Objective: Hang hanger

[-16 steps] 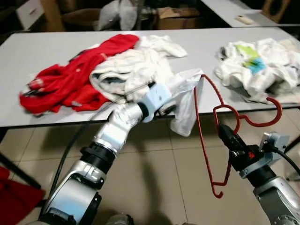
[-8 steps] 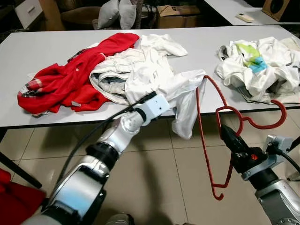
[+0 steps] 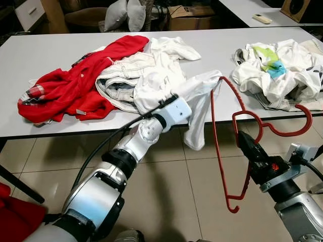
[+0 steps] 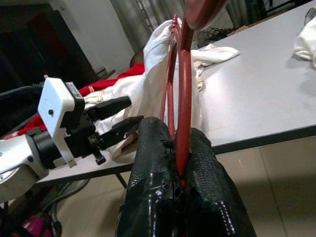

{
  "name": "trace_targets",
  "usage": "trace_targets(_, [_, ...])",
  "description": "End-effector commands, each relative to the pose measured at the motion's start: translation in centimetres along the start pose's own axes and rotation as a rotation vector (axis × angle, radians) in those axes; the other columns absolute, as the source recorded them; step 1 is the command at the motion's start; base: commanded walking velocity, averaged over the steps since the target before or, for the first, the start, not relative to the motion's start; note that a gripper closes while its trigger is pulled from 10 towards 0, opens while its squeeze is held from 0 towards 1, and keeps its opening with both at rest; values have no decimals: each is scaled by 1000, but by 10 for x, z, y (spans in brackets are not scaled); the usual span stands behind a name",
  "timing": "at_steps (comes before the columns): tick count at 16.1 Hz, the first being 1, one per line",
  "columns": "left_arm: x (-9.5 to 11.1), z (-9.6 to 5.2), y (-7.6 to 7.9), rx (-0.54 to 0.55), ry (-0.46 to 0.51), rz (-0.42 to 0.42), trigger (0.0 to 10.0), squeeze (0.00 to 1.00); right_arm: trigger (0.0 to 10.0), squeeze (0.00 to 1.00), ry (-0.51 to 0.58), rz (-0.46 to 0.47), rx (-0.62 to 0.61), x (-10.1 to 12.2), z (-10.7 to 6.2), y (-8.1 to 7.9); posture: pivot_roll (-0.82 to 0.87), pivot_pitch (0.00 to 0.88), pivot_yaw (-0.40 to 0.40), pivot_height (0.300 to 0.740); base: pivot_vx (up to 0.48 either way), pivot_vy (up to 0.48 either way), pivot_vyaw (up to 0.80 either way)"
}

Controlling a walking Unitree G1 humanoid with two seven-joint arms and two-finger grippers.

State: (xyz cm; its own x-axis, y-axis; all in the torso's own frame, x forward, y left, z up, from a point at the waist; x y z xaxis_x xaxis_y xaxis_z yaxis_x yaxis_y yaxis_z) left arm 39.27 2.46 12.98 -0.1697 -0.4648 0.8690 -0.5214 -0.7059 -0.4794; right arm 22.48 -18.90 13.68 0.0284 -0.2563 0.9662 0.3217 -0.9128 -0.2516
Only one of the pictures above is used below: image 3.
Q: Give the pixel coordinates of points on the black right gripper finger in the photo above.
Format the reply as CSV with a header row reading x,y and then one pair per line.
x,y
255,150
246,146

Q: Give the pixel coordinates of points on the red clothes hanger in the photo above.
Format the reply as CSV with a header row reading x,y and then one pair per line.
x,y
285,134

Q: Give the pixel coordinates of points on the plain white shirt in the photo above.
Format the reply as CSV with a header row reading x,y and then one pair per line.
x,y
166,80

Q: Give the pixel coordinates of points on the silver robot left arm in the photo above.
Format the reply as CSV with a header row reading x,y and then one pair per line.
x,y
96,196

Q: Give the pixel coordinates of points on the white shirt green blue print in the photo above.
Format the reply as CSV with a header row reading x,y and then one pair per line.
x,y
272,75

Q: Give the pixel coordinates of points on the white remote control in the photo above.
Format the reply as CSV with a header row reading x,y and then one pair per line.
x,y
262,19

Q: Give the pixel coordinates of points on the grey background table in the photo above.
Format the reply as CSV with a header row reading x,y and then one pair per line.
x,y
242,10

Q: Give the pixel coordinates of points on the open brown cardboard box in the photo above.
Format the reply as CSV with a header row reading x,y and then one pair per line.
x,y
192,19

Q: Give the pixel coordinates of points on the white jeans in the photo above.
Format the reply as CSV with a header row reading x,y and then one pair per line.
x,y
126,75

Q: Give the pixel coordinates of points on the black wooden speaker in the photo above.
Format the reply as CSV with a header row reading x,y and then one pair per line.
x,y
295,9

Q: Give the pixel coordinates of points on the grey robot left leg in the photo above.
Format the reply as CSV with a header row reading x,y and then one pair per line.
x,y
128,236

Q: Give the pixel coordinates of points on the grey pillow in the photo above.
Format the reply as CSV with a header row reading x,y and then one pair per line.
x,y
115,15
136,15

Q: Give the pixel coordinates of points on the red jacket plaid lining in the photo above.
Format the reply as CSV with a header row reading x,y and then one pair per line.
x,y
65,85

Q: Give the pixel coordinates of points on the brown armchair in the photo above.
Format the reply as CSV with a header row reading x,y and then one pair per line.
x,y
75,17

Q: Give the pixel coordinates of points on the grey table black legs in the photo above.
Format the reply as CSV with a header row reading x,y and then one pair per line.
x,y
50,60

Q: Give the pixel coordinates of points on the red cloth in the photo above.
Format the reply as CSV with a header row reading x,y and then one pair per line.
x,y
17,217

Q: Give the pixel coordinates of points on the white drawer box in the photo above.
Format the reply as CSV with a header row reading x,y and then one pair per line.
x,y
29,12

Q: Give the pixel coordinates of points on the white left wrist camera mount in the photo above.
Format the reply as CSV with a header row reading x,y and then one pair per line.
x,y
176,111

